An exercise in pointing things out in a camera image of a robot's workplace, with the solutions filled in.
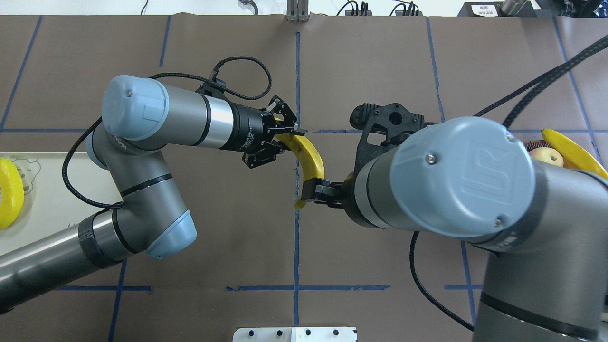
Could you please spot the yellow banana basket edge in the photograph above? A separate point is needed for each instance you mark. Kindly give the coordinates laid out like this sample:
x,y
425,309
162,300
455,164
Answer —
x,y
577,157

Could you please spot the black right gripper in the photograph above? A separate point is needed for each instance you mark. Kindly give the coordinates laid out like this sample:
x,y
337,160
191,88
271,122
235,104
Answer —
x,y
326,192

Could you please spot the white bear tray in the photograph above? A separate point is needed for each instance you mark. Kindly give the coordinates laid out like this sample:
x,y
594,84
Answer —
x,y
48,206

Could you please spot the aluminium frame post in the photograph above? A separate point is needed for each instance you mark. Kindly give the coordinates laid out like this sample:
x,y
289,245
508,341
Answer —
x,y
298,11

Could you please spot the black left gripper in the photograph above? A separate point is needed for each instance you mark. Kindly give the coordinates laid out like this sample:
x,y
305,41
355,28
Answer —
x,y
248,129

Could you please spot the yellow banana moved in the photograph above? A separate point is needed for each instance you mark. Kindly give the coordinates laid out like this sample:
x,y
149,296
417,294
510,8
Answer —
x,y
311,162
12,193

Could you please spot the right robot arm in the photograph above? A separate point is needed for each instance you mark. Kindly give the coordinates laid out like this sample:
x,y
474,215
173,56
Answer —
x,y
545,227

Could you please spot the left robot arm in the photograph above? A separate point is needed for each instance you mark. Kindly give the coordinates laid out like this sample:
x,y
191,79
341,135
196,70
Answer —
x,y
139,117

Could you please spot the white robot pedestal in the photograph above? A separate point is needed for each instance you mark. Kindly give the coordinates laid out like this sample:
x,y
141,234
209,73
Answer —
x,y
296,334

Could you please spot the brown wicker basket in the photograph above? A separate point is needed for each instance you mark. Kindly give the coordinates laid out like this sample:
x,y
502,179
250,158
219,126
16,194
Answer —
x,y
536,144

